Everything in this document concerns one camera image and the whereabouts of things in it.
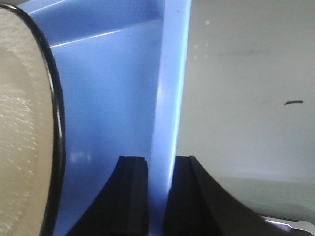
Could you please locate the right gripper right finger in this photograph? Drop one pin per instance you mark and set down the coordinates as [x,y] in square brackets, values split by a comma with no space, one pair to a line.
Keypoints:
[199,206]

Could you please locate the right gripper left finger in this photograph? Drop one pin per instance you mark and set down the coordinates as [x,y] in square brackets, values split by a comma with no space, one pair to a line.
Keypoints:
[121,207]

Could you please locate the beige plate with black rim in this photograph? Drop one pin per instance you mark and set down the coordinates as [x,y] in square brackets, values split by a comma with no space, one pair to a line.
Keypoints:
[32,128]

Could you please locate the blue plastic tray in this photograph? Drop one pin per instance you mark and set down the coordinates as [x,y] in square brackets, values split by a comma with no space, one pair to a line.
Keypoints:
[121,67]

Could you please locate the white cabinet with shelves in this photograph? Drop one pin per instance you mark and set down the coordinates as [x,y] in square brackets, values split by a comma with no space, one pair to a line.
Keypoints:
[248,107]

